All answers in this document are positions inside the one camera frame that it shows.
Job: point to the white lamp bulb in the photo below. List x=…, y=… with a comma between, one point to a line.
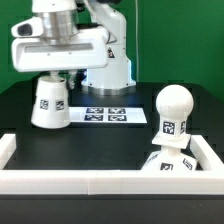
x=174, y=104

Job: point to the white lamp shade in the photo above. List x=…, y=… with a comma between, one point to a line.
x=51, y=109

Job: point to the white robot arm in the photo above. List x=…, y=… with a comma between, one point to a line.
x=62, y=19

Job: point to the white U-shaped border frame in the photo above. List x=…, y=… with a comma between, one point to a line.
x=208, y=181

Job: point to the white lamp base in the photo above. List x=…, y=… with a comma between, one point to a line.
x=170, y=157

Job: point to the white marker plate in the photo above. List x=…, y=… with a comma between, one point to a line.
x=108, y=115

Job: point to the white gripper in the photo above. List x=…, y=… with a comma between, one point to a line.
x=87, y=49

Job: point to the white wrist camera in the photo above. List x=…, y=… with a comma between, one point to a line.
x=32, y=27

